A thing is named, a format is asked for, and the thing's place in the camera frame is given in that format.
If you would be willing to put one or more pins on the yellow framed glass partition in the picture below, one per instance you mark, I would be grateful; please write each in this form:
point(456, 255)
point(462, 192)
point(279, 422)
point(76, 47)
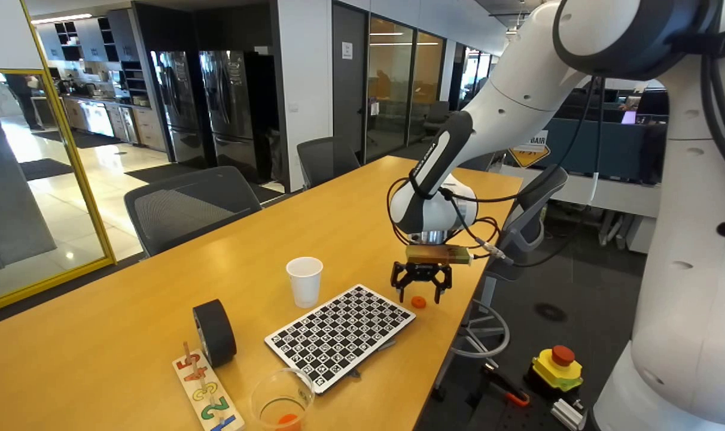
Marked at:
point(28, 200)

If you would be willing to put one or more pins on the yellow red emergency stop button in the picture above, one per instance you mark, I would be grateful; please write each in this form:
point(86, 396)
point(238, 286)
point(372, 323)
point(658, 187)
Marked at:
point(558, 371)

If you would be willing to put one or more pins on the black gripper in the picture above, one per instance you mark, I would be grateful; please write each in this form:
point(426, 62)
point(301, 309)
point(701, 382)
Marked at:
point(423, 272)

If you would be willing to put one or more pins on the yellow-green wrist camera board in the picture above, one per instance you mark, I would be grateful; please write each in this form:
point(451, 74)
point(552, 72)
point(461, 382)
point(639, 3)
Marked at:
point(436, 255)

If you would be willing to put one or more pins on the glass door refrigerator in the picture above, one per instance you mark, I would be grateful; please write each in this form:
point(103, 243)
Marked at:
point(229, 109)
point(175, 104)

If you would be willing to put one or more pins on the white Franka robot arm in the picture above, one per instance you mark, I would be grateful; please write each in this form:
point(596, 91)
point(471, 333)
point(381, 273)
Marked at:
point(529, 88)

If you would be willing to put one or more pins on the small white yellow sign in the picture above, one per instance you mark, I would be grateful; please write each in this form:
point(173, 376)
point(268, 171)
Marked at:
point(529, 155)

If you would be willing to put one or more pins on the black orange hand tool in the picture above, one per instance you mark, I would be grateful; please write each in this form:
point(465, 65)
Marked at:
point(508, 390)

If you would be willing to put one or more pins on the teal office divider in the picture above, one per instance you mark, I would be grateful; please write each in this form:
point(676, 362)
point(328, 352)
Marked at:
point(615, 146)

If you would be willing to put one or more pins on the white wall notice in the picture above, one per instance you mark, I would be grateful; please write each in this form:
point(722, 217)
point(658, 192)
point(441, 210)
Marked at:
point(347, 52)

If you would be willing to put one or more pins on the black white checkered marker board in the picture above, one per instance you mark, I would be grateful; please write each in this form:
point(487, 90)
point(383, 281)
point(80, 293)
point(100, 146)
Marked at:
point(338, 335)

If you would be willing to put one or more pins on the black tape roll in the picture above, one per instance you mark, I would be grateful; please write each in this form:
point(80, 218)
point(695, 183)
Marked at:
point(211, 333)

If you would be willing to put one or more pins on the clear plastic cup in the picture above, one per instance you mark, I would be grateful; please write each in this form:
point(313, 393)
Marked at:
point(279, 396)

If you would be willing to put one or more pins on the small silver metal box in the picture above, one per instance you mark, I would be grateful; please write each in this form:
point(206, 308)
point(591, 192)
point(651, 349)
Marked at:
point(569, 413)

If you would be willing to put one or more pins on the white paper cup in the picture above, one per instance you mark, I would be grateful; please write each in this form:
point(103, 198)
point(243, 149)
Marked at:
point(305, 283)

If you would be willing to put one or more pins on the wooden number puzzle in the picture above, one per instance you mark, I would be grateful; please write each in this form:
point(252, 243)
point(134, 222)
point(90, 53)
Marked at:
point(206, 396)

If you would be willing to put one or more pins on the gray mesh office chair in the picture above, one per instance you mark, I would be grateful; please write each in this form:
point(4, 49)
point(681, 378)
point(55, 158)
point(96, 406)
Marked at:
point(189, 204)
point(322, 158)

